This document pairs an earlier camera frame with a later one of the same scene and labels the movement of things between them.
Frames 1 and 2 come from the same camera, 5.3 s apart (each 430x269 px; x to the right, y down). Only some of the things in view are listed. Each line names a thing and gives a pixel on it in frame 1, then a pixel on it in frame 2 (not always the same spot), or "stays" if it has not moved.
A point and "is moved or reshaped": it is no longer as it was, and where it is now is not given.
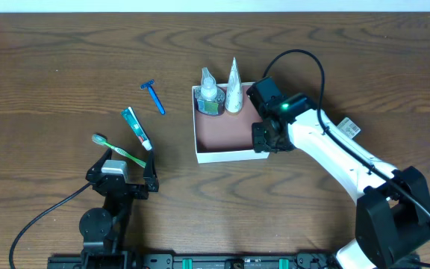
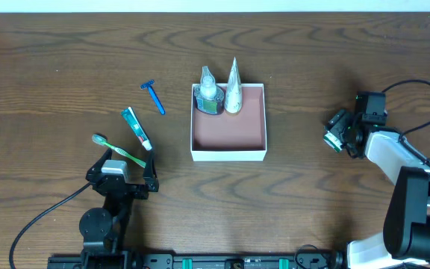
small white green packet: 348,128 is moved or reshaped
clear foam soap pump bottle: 210,99 stays
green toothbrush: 101,140 stays
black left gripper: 126,189 stays
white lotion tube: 234,100 stays
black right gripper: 258,138 -> 348,134
